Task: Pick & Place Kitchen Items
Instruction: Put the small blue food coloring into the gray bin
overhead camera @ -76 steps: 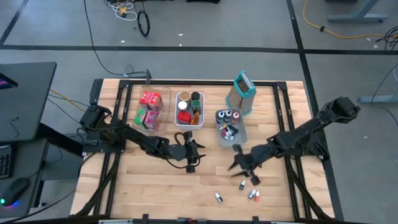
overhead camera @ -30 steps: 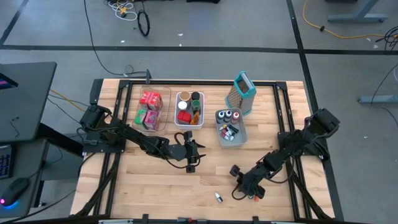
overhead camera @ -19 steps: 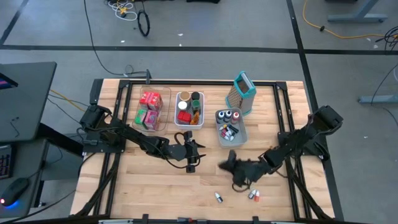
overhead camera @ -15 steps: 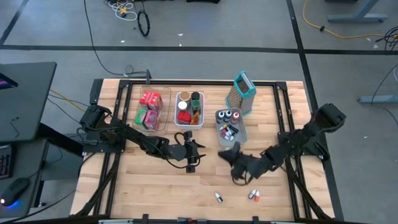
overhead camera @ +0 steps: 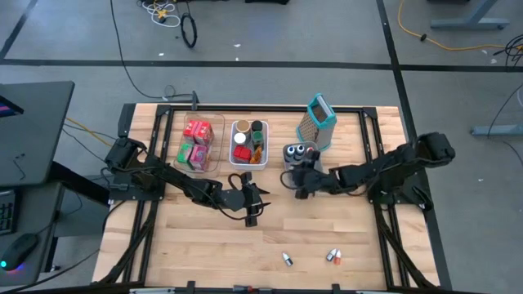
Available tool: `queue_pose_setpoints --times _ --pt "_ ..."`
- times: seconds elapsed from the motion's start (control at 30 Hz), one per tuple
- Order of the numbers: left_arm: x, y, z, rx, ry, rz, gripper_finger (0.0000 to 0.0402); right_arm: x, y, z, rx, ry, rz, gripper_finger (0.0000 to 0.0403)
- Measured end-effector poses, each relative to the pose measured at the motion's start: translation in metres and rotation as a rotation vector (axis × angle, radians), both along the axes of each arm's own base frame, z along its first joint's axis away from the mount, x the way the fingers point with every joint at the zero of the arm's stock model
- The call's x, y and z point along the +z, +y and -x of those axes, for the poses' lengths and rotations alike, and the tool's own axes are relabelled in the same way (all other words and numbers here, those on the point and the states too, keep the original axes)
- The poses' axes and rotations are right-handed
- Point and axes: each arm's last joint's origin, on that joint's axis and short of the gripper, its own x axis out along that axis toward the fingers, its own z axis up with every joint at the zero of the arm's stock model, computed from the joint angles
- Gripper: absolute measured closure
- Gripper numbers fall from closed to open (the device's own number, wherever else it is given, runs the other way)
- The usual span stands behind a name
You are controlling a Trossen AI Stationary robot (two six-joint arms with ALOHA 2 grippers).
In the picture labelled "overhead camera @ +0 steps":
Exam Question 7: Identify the black cable bundle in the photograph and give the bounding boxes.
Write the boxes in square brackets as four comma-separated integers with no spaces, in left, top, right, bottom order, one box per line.
[373,203,440,289]
[97,199,160,285]

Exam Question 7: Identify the long black floor cable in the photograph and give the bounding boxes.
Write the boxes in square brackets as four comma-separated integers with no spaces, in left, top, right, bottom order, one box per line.
[109,0,195,101]

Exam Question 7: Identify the black cable tangle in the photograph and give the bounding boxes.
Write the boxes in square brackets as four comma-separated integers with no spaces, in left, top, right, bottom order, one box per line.
[493,33,523,67]

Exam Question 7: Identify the pink Raisin Bran cereal box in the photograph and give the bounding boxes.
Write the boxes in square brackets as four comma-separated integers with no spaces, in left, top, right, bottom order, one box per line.
[188,145,210,172]

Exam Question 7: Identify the grey desk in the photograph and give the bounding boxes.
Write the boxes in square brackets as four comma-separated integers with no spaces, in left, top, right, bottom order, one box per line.
[0,181,66,287]

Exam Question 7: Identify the orange taco seasoning packet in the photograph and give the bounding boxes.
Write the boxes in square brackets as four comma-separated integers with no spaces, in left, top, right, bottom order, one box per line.
[249,145,265,165]

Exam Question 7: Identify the teal-handled metal box grater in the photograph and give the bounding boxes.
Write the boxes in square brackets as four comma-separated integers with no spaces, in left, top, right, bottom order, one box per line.
[295,92,338,152]

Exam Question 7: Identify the green-lid spice jar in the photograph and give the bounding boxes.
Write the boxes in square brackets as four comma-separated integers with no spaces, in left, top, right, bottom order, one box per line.
[251,130,266,151]

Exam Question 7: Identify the white cable bundle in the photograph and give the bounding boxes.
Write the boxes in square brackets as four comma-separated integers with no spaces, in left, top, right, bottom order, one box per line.
[141,0,181,29]

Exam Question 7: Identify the green mini cereal box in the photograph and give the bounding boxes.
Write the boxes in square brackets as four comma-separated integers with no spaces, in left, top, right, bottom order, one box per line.
[176,142,194,165]

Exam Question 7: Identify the black desk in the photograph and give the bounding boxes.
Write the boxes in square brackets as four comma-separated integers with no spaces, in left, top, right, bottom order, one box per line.
[0,80,76,189]

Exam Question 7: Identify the red-lid spice jar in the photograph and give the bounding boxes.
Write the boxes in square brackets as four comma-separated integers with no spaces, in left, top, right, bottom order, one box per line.
[233,145,253,164]

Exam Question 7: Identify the grey plastic bin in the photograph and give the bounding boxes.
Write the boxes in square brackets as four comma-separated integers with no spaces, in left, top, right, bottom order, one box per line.
[282,140,324,172]

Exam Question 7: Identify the red mini cereal box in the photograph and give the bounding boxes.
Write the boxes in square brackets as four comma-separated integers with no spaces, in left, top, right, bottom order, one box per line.
[194,121,215,147]

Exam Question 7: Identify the clear plastic tray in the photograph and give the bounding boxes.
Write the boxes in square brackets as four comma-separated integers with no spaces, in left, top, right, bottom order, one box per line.
[173,112,226,179]

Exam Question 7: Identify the black computer mouse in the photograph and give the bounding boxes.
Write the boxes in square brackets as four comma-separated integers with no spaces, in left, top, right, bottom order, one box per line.
[0,232,41,273]

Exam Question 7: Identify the computer monitor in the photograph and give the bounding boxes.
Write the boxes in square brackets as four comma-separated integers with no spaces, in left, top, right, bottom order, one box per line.
[0,94,25,119]

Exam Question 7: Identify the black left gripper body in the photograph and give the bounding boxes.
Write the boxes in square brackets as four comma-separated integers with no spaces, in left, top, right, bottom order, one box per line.
[212,171,266,228]

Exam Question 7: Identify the black keyboard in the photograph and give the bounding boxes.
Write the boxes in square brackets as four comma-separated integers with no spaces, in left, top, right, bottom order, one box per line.
[0,189,18,237]

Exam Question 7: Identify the coiled black cable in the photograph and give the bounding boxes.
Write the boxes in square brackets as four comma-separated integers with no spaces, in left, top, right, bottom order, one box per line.
[180,11,199,49]

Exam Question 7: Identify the white perforated plastic basket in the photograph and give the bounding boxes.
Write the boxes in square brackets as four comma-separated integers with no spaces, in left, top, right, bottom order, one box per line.
[228,119,270,172]

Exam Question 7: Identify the grey desk leg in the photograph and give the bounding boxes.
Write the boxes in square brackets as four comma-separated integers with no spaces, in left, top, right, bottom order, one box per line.
[429,0,511,30]
[469,124,523,137]

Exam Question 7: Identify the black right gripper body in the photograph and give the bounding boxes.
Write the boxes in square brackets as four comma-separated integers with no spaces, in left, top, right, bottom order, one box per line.
[290,158,340,200]

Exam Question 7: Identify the black aluminium table frame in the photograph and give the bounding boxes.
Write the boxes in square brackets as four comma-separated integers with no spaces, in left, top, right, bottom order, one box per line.
[117,101,454,293]

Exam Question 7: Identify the yellow floor cable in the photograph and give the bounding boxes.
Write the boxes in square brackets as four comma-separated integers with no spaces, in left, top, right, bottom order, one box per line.
[65,117,114,148]
[397,0,510,52]

